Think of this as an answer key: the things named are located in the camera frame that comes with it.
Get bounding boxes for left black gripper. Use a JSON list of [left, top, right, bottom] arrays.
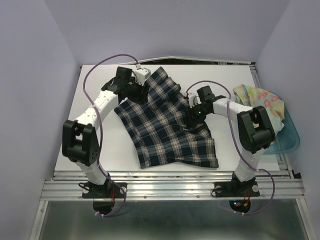
[[126, 77, 150, 106]]

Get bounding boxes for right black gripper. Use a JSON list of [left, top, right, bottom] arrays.
[[183, 102, 210, 128]]

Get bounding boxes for navy plaid skirt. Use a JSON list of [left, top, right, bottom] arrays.
[[114, 67, 219, 169]]

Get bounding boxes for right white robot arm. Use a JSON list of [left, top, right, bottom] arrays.
[[185, 86, 276, 198]]

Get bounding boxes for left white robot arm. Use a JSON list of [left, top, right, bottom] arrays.
[[61, 66, 151, 199]]

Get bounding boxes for pastel tie-dye skirt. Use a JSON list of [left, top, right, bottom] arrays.
[[233, 84, 285, 134]]

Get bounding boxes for teal plastic bin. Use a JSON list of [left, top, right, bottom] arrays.
[[258, 90, 300, 155]]

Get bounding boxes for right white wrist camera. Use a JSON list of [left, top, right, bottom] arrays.
[[186, 92, 199, 108]]

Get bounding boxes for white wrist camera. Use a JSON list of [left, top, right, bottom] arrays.
[[133, 67, 151, 86], [186, 92, 199, 108]]

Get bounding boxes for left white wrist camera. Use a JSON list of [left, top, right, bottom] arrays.
[[133, 67, 151, 86]]

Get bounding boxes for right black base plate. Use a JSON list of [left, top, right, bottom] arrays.
[[211, 180, 260, 199]]

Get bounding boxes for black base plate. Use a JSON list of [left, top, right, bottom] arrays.
[[78, 181, 128, 199], [211, 180, 260, 199]]

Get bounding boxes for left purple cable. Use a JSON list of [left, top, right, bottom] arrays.
[[82, 53, 141, 218]]

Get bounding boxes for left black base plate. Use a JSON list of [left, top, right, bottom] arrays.
[[78, 181, 128, 199]]

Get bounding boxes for aluminium frame rails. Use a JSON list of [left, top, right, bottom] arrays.
[[29, 59, 316, 240]]

